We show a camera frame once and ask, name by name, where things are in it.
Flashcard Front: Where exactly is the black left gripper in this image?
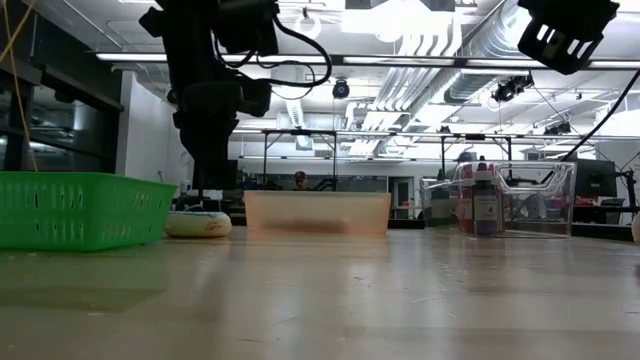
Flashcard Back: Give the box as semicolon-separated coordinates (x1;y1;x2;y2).
172;79;274;162

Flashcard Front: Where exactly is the blue frosted donut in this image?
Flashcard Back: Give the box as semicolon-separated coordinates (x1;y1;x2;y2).
164;209;233;239

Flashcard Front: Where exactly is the black computer monitor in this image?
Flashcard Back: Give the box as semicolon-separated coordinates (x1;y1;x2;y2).
574;159;618;199
192;159;239;191

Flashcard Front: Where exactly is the orange translucent plastic bin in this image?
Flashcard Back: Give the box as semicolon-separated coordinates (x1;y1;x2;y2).
243;189;393;237

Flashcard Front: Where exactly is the green plastic basket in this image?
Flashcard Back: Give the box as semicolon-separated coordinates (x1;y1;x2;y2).
0;171;180;253

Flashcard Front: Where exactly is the black ceiling spotlight cluster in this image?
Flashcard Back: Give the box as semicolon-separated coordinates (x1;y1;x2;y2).
491;73;535;104

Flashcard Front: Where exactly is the clear plastic bin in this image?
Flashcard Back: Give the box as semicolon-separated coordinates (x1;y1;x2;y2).
419;160;578;239

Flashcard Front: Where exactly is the black tripod stand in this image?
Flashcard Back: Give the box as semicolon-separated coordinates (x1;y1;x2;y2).
619;167;640;209

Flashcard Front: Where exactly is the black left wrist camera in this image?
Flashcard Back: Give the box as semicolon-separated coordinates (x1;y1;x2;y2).
214;0;280;57

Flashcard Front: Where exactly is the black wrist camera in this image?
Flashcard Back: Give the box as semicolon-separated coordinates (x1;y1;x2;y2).
517;0;621;76
214;0;280;57

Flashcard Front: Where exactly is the black left camera cable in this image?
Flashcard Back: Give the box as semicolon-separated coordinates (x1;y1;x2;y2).
214;12;334;101

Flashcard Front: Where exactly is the white ring ceiling lamp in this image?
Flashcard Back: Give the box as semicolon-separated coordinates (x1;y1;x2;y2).
293;7;323;42

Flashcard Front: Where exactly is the yellow hanging cable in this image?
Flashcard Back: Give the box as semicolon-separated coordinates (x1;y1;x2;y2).
0;0;39;171

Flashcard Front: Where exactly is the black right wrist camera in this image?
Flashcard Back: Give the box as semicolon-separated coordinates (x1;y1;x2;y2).
517;0;621;76

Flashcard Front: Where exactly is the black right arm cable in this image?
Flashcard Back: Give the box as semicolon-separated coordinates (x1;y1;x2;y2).
562;67;640;162

